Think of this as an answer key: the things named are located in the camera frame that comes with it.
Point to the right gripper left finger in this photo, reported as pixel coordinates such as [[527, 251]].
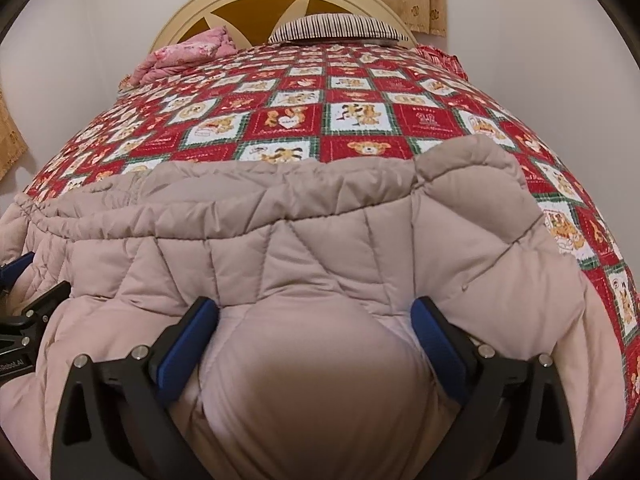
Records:
[[113, 420]]

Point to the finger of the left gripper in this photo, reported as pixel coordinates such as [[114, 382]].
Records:
[[11, 272], [46, 304]]

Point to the beige puffer jacket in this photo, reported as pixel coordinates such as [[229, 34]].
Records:
[[314, 371]]

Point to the pink floral blanket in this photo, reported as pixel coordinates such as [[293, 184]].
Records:
[[175, 58]]

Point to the red teddy bear quilt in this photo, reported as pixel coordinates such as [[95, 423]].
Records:
[[288, 102]]

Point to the cream arched wooden headboard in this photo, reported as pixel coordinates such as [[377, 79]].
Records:
[[251, 22]]

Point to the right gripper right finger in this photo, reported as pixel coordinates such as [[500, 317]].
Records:
[[513, 422]]

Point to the red patterned pillow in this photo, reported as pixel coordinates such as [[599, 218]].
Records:
[[443, 60]]

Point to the striped pillow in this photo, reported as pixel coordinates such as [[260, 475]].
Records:
[[335, 26]]

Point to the beige curtain on side wall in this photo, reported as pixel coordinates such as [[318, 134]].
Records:
[[12, 144]]

